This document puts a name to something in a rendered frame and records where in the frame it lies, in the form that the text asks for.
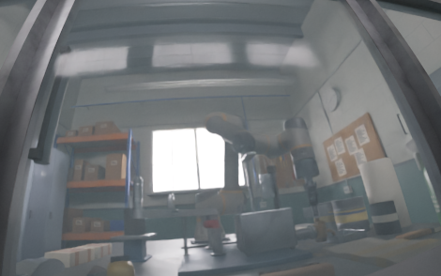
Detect grey-blue locker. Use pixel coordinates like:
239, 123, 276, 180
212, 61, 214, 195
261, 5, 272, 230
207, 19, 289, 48
19, 150, 71, 262

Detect long ceiling light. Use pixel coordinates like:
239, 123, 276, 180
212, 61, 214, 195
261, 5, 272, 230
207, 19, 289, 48
104, 77, 295, 93

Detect dark drum with white band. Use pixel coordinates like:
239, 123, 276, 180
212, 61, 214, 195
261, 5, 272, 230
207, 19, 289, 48
369, 200, 403, 236

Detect orange wooden roller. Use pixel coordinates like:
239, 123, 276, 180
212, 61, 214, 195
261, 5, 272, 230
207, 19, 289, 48
395, 226, 436, 240

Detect blue and orange shelf unit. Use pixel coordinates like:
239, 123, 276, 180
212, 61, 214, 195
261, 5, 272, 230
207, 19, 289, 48
54, 129, 142, 250

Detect white box with orange stripes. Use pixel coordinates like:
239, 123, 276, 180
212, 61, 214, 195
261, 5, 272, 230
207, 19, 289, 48
43, 242, 114, 268

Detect cork notice board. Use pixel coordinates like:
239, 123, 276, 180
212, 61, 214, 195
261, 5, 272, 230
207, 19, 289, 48
322, 112, 388, 183

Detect round white wall lamp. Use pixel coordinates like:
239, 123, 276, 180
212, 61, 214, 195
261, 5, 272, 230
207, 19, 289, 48
329, 85, 342, 113

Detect stainless steel tank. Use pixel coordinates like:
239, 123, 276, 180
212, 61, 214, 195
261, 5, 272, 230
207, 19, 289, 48
242, 152, 280, 212

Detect grey drum with yellow band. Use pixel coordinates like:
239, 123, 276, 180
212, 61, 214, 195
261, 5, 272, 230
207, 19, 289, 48
330, 196, 371, 233

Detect bright window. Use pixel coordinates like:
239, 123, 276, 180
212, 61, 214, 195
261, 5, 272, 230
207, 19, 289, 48
150, 127, 247, 194

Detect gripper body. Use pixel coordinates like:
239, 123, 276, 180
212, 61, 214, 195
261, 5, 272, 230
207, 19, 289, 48
305, 177, 319, 207

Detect blue-grey roller rest stand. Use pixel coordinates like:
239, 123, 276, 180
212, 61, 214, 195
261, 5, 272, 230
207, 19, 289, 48
111, 208, 158, 264

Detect grey frame post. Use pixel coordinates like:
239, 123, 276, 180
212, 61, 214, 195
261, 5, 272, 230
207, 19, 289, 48
342, 0, 441, 236
0, 0, 77, 276

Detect grey metal cylinder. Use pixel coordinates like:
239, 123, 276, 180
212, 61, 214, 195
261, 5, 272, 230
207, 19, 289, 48
131, 176, 145, 220

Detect yellow round knob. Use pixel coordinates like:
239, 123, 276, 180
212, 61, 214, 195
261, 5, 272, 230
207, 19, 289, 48
107, 259, 136, 276

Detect dark wall duct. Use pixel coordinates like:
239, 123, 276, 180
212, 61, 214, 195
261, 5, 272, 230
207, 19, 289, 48
28, 75, 70, 165

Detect red-capped grey drain cock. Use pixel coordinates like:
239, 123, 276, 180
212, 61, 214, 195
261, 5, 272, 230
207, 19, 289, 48
203, 219, 226, 257

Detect grey glue station body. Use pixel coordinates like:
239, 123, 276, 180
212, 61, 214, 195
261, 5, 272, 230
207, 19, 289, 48
236, 207, 298, 257

